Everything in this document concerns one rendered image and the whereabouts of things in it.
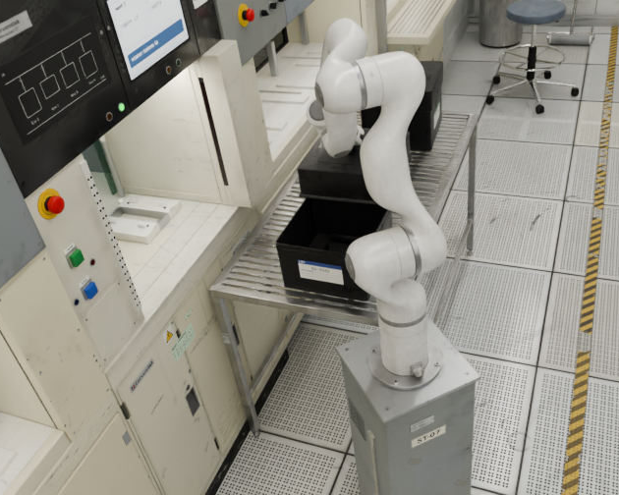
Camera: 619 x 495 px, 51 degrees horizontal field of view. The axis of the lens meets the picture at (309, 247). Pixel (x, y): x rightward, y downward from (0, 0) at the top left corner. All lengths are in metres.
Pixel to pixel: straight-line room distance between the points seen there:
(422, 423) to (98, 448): 0.83
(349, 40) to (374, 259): 0.46
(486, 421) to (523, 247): 1.08
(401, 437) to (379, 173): 0.70
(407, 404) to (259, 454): 1.02
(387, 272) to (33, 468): 0.92
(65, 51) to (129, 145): 0.84
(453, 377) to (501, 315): 1.29
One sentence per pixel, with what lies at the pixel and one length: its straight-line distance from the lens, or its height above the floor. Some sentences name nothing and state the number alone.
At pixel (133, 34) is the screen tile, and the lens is 1.72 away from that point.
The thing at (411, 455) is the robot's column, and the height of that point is 0.56.
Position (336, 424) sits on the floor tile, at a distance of 2.59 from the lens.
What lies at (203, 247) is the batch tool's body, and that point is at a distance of 2.06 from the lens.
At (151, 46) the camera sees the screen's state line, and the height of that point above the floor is 1.51.
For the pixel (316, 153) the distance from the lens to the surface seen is 2.06.
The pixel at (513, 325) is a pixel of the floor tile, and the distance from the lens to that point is 2.94.
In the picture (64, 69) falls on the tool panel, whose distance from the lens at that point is 1.53.
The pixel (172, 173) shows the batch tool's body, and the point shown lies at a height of 0.98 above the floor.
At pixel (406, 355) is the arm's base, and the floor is 0.85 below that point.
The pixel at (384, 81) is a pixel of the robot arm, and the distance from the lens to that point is 1.34.
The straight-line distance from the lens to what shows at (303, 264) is 1.91.
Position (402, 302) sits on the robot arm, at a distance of 1.52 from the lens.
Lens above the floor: 2.06
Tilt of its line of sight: 37 degrees down
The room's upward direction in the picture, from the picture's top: 9 degrees counter-clockwise
